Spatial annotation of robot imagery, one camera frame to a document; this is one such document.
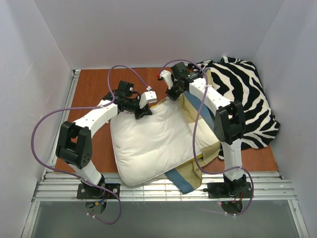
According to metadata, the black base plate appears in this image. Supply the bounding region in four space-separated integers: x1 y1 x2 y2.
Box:
203 182 252 198
76 183 120 199

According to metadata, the beige blue patchwork pillowcase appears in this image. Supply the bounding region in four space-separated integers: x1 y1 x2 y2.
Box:
165 93 220 194

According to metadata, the white pillow yellow edge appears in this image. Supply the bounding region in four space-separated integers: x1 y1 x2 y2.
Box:
110 100 192 186

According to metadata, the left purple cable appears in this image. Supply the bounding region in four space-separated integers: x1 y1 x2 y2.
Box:
30 64 152 225

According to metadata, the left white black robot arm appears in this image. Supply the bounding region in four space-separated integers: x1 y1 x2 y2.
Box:
55 80 157 197

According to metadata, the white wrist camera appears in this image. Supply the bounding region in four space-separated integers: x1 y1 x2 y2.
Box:
158 70 173 90
139 91 157 109

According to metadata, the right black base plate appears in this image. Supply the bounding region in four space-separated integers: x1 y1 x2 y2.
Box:
203 182 252 198

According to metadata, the zebra print blanket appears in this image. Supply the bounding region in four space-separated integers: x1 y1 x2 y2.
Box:
188 57 280 150

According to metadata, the aluminium rail frame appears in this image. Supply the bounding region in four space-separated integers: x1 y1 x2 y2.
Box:
21 69 310 238

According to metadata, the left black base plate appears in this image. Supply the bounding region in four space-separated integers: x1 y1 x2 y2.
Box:
76 183 120 199

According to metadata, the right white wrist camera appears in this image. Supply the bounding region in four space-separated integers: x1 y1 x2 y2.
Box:
158 70 173 90

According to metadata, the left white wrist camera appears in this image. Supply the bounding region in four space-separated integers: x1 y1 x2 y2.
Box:
139 91 157 109

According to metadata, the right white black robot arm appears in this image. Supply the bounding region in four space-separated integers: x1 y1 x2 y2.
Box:
158 62 246 196

